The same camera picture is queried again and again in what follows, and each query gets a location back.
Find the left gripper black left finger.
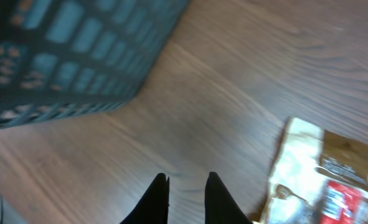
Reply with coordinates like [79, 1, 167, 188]
[121, 173, 170, 224]

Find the beige snack bag red label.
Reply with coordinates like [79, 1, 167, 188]
[260, 118, 368, 223]

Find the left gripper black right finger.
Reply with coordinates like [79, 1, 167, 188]
[204, 172, 253, 224]

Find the grey plastic mesh basket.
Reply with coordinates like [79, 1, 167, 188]
[0, 0, 189, 129]

